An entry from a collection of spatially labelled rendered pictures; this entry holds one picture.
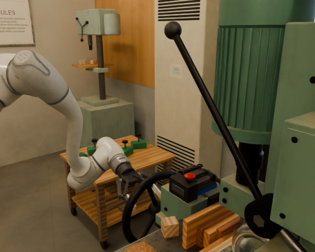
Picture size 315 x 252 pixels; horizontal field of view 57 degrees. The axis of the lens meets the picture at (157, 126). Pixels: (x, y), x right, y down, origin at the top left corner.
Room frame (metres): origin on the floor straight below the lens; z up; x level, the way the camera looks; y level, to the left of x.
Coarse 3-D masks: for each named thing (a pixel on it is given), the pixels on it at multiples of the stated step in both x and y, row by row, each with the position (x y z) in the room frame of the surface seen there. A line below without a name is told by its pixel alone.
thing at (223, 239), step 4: (236, 228) 0.60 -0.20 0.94; (224, 236) 0.58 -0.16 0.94; (216, 240) 0.56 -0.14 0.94; (220, 240) 0.56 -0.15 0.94; (224, 240) 0.56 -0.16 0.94; (212, 244) 0.55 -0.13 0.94; (216, 244) 0.55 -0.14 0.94; (204, 248) 0.54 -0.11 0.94; (208, 248) 0.54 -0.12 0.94; (212, 248) 0.54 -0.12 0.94
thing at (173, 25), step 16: (176, 32) 0.59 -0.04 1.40; (192, 64) 0.55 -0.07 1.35; (208, 96) 0.52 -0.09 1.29; (224, 128) 0.48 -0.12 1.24; (240, 160) 0.45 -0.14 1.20; (256, 192) 0.42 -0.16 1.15; (256, 208) 0.40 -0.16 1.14; (256, 224) 0.39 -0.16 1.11; (272, 224) 0.37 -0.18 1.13; (288, 240) 0.37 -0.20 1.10
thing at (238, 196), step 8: (232, 176) 0.63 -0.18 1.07; (224, 184) 0.61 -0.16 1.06; (232, 184) 0.59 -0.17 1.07; (240, 184) 0.59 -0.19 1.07; (224, 192) 0.61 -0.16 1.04; (232, 192) 0.59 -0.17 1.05; (240, 192) 0.57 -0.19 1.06; (248, 192) 0.56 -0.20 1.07; (224, 200) 0.60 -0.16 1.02; (232, 200) 0.59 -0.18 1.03; (240, 200) 0.57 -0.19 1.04; (248, 200) 0.55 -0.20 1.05; (232, 208) 0.59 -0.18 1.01; (240, 208) 0.57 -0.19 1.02
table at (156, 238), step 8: (160, 216) 0.75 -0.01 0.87; (160, 224) 0.74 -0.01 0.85; (152, 232) 0.64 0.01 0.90; (160, 232) 0.64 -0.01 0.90; (136, 240) 0.61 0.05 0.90; (144, 240) 0.61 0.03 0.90; (152, 240) 0.61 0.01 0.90; (160, 240) 0.61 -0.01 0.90; (168, 240) 0.61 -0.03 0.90; (176, 240) 0.61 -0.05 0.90; (120, 248) 0.58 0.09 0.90; (160, 248) 0.58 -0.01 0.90; (168, 248) 0.58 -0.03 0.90; (176, 248) 0.58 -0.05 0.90; (184, 248) 0.58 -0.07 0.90; (192, 248) 0.58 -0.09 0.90; (200, 248) 0.58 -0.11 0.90
